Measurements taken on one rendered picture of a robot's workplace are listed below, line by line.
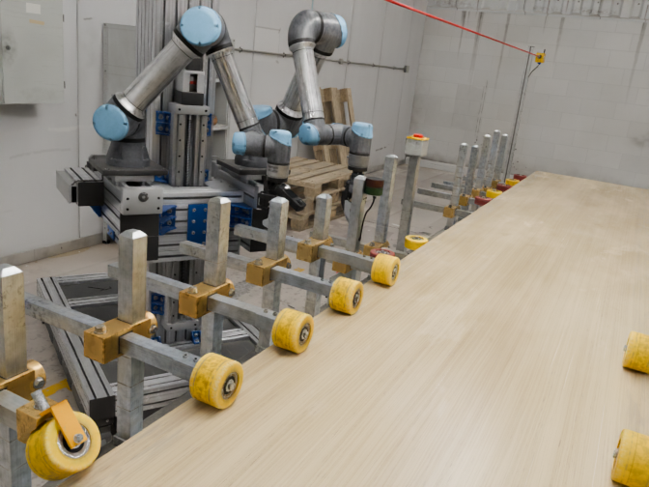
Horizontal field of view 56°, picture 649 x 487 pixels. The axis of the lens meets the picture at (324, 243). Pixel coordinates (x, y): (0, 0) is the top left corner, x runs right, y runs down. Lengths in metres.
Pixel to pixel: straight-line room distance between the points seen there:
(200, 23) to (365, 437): 1.38
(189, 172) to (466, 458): 1.74
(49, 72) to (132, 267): 2.96
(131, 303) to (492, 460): 0.67
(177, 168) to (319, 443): 1.60
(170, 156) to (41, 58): 1.71
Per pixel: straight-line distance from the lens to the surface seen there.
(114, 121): 2.07
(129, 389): 1.23
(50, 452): 0.89
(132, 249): 1.12
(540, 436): 1.13
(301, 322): 1.20
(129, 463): 0.94
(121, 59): 4.46
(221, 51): 2.14
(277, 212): 1.51
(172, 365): 1.07
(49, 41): 4.01
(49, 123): 4.34
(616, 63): 9.50
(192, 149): 2.45
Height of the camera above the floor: 1.46
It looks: 17 degrees down
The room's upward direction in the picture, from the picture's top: 6 degrees clockwise
